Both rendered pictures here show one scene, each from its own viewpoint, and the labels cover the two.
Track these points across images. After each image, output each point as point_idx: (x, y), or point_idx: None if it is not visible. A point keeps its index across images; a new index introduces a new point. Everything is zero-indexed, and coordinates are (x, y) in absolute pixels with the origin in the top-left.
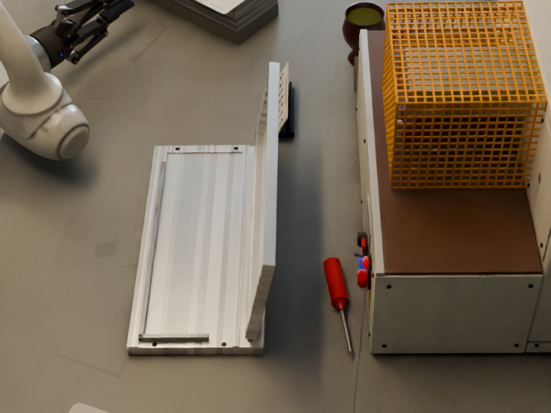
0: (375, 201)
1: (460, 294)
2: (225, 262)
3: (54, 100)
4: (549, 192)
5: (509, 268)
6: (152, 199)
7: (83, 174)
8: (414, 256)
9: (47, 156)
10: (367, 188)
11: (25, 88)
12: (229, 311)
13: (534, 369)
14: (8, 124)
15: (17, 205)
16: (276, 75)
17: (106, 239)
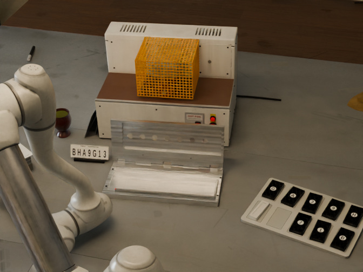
0: (195, 104)
1: (232, 101)
2: (179, 175)
3: (95, 191)
4: (222, 56)
5: (231, 84)
6: (136, 194)
7: (106, 221)
8: (222, 100)
9: (109, 215)
10: (179, 113)
11: (93, 191)
12: (204, 175)
13: (239, 115)
14: (92, 218)
15: (119, 243)
16: (119, 119)
17: (151, 213)
